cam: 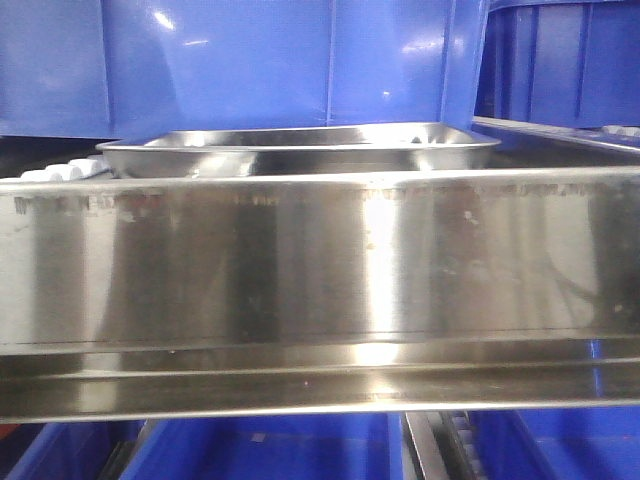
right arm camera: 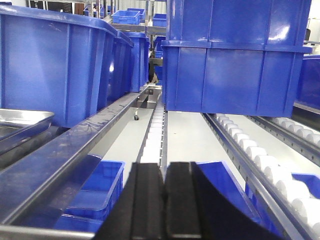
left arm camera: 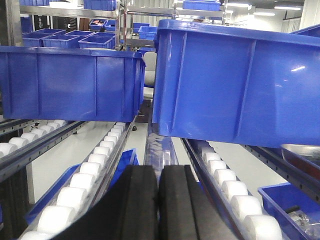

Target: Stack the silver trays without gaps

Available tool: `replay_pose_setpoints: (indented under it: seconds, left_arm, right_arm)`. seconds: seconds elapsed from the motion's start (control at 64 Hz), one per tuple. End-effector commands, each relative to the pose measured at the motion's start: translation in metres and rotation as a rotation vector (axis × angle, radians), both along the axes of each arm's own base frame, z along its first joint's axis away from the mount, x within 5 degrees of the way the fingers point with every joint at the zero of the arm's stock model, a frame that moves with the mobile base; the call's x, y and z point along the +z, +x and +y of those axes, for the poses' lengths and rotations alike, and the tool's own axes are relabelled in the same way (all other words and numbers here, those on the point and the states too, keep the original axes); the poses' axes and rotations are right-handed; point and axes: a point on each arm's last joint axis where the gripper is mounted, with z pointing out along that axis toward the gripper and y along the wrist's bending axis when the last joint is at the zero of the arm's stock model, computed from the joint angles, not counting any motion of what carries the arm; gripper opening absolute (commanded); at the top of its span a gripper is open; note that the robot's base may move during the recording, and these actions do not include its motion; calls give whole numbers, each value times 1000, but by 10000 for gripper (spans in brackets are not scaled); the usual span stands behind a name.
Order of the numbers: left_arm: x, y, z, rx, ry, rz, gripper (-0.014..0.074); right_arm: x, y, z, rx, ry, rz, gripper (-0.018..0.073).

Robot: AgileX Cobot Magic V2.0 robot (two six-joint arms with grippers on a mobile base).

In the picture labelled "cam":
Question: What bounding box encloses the small shiny silver tray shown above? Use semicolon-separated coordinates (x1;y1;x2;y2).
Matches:
97;122;500;178

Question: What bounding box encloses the blue bin lower centre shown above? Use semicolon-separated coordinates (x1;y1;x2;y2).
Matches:
122;413;403;479

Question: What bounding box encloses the white conveyor rollers left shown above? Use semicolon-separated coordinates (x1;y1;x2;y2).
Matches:
20;155;110;182

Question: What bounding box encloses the blue plastic bin behind tray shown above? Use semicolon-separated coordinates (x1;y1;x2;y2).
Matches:
1;1;489;139

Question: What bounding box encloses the blue plastic bin right rear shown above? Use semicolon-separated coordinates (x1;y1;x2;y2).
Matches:
475;1;639;128

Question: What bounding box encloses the blue bin lower right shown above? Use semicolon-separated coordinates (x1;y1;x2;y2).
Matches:
469;406;639;479

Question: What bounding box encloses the blue bin lower left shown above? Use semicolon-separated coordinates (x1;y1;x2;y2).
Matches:
1;420;144;479

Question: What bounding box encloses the stainless steel shelf front rail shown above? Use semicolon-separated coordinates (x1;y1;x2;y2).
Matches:
1;167;639;423

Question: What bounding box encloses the lower roller track rail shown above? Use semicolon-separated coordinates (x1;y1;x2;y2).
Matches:
401;411;487;480

